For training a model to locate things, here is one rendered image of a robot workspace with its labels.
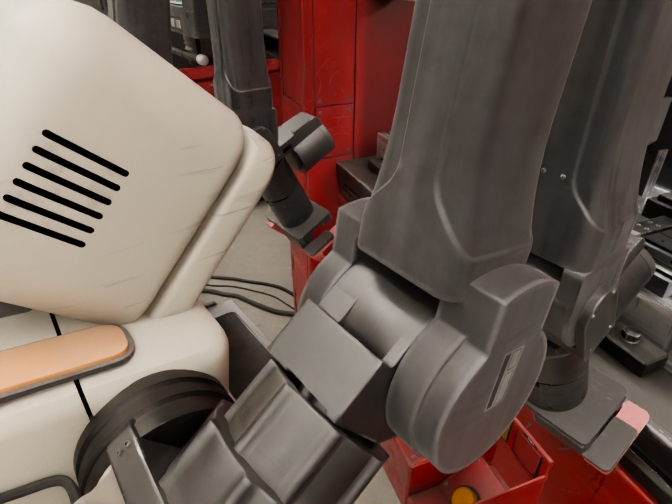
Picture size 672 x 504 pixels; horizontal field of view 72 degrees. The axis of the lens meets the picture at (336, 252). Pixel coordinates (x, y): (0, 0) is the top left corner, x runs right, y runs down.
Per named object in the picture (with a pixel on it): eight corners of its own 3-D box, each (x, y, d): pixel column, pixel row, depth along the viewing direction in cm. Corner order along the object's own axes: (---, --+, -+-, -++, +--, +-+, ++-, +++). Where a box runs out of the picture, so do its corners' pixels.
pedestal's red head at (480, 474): (376, 456, 82) (382, 385, 73) (454, 430, 87) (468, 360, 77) (434, 573, 66) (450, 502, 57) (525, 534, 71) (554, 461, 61)
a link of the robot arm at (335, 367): (245, 374, 22) (309, 455, 18) (379, 211, 23) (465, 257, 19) (337, 418, 28) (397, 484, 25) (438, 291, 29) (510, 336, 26)
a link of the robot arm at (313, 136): (214, 123, 62) (243, 139, 56) (277, 74, 65) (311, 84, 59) (256, 187, 70) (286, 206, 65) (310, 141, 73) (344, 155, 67)
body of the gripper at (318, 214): (298, 197, 77) (278, 164, 72) (335, 220, 70) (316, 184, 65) (269, 223, 75) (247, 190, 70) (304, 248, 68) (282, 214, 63)
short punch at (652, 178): (585, 186, 80) (601, 132, 75) (593, 184, 81) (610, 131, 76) (637, 209, 72) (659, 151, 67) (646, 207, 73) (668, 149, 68)
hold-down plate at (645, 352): (505, 275, 93) (507, 262, 91) (526, 269, 95) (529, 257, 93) (639, 379, 69) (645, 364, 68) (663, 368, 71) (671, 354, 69)
